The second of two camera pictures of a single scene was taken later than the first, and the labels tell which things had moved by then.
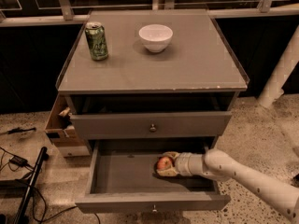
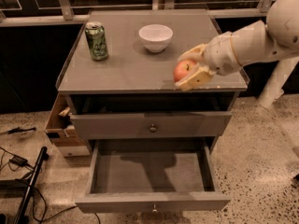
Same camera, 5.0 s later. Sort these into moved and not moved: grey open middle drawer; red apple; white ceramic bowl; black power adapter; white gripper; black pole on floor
Moved: red apple; white gripper
Not moved: black pole on floor; grey open middle drawer; black power adapter; white ceramic bowl
